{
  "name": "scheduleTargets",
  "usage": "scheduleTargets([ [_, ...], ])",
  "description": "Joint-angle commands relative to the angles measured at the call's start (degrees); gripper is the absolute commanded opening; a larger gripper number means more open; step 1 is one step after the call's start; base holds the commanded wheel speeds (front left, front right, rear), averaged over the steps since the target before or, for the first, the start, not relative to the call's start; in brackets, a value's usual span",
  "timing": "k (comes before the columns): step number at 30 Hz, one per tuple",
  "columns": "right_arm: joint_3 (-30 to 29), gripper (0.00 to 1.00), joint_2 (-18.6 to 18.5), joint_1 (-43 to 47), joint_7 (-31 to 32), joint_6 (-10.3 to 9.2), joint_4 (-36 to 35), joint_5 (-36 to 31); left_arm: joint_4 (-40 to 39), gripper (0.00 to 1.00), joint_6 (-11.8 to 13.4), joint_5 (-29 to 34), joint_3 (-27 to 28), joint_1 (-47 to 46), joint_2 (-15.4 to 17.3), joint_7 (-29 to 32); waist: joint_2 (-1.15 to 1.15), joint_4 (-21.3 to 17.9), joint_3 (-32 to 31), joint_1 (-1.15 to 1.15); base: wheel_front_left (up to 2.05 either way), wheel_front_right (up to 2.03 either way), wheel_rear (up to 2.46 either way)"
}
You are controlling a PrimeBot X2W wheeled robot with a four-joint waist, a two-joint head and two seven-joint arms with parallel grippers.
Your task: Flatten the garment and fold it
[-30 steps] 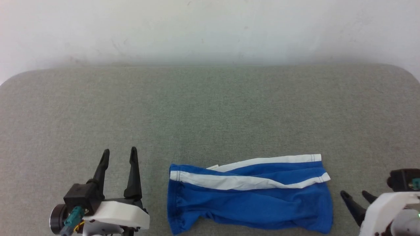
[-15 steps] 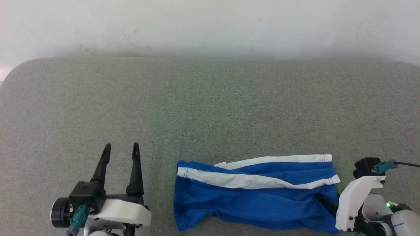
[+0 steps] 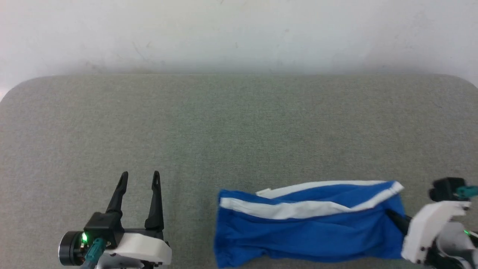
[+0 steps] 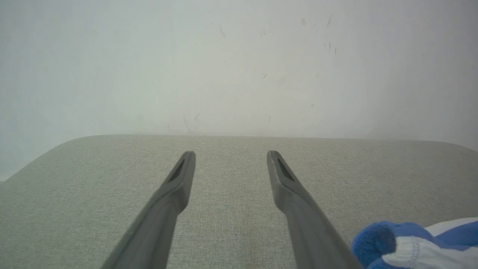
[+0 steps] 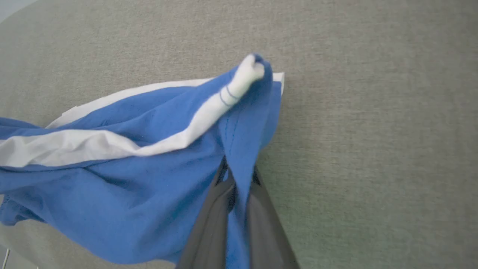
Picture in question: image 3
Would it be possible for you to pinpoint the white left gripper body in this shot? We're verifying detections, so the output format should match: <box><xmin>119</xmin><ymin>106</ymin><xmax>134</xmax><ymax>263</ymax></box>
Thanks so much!
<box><xmin>58</xmin><ymin>227</ymin><xmax>173</xmax><ymax>268</ymax></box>

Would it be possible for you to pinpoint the teal-plug left gripper cable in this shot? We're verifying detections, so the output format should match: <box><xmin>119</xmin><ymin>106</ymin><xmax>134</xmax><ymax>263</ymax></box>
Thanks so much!
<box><xmin>79</xmin><ymin>238</ymin><xmax>106</xmax><ymax>269</ymax></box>

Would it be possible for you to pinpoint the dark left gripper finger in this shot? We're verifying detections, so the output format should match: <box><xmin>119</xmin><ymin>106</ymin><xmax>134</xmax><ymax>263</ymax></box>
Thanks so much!
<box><xmin>105</xmin><ymin>171</ymin><xmax>129</xmax><ymax>216</ymax></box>
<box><xmin>144</xmin><ymin>170</ymin><xmax>165</xmax><ymax>231</ymax></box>

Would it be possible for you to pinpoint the teal-plug gripper cable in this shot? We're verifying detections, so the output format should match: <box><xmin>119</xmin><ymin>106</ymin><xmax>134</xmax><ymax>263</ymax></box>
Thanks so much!
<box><xmin>456</xmin><ymin>185</ymin><xmax>478</xmax><ymax>199</ymax></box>
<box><xmin>79</xmin><ymin>238</ymin><xmax>106</xmax><ymax>269</ymax></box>

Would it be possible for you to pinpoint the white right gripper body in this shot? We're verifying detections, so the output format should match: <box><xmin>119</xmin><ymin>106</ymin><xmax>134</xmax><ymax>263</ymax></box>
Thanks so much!
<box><xmin>401</xmin><ymin>200</ymin><xmax>472</xmax><ymax>265</ymax></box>

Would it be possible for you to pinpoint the teal-plug right gripper cable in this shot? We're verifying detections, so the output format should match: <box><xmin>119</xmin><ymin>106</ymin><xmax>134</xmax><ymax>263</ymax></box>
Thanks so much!
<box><xmin>456</xmin><ymin>185</ymin><xmax>478</xmax><ymax>199</ymax></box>

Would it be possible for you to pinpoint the blue white-striped cloth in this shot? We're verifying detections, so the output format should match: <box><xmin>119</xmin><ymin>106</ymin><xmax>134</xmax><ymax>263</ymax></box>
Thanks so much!
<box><xmin>213</xmin><ymin>180</ymin><xmax>407</xmax><ymax>269</ymax></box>

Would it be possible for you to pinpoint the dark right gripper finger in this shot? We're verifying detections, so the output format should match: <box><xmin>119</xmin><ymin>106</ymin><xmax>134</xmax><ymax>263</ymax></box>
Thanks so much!
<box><xmin>385</xmin><ymin>209</ymin><xmax>412</xmax><ymax>236</ymax></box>

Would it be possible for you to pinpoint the grey fabric sofa cushion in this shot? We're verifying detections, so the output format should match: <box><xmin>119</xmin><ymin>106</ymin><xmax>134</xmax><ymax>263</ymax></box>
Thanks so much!
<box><xmin>0</xmin><ymin>73</ymin><xmax>478</xmax><ymax>269</ymax></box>

